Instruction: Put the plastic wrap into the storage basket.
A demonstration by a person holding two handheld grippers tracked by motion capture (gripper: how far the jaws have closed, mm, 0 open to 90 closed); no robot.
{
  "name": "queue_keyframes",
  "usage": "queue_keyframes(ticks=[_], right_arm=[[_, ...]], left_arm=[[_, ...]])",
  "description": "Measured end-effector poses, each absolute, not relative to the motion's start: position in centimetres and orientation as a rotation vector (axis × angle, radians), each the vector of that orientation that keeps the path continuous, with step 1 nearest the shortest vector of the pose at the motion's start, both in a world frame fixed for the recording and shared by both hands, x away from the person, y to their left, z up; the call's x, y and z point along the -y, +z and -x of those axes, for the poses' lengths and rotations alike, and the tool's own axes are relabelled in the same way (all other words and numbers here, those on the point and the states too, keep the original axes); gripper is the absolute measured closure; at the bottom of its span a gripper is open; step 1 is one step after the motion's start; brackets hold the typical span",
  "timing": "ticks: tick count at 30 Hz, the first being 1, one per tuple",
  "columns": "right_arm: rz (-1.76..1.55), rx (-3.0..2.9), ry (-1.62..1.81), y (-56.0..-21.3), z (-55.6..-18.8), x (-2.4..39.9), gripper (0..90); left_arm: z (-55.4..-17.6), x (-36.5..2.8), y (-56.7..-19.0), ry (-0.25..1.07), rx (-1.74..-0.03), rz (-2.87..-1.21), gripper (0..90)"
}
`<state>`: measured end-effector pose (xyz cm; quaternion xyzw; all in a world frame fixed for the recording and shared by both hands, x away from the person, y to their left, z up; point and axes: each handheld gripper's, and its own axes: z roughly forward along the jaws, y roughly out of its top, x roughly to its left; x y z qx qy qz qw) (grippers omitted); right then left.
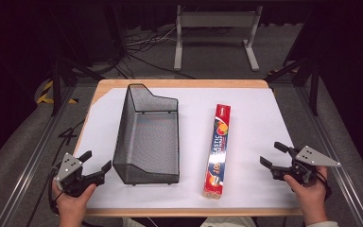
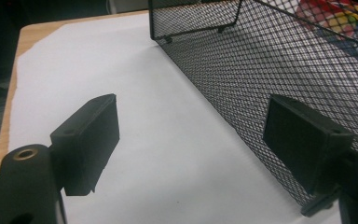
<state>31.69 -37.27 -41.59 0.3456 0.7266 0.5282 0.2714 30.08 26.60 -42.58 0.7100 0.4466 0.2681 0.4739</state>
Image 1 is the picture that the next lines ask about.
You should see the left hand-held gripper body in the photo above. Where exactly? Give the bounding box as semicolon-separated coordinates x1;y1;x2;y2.
53;152;106;199

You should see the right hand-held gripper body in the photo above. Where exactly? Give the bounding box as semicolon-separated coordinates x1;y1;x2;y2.
269;145;342;187

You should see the red plastic wrap box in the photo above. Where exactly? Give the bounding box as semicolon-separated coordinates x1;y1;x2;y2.
201;103;232;201

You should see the black wire mesh basket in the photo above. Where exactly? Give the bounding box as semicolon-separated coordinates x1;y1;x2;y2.
112;82;181;186

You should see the person's right hand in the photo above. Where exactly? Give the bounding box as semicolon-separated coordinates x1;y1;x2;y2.
283;166;329;212

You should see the person's left hand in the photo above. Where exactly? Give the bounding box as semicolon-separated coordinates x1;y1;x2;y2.
51;181;97;216

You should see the white paper sheet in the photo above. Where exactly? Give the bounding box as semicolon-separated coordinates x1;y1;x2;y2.
74;87;301;210

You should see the black metal stand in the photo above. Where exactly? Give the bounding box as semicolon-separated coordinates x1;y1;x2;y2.
264;51;321;117
48;50;106;117

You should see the person's light clothing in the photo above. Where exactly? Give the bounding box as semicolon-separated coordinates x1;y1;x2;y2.
122;216;257;227

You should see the yellow black hazard tape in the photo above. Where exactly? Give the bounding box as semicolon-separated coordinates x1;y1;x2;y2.
36;79;78;105

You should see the white metal stand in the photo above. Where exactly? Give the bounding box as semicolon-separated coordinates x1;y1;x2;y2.
173;4;264;72

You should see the left hand-held gripper cable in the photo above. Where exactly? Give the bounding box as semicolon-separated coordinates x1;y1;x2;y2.
46;166;61;217

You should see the hand-held gripper cable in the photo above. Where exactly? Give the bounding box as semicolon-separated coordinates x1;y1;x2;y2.
46;166;61;217
315;171;333;202

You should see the right hand-held gripper cable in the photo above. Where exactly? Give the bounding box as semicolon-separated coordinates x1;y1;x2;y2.
315;171;333;202

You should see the aluminium floor rail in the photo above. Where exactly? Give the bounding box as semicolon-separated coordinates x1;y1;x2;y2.
295;84;363;227
0;84;78;227

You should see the black floor cable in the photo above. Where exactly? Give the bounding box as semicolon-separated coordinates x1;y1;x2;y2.
119;46;197;80

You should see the white floor cable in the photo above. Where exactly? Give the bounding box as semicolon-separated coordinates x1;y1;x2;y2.
125;26;178;48

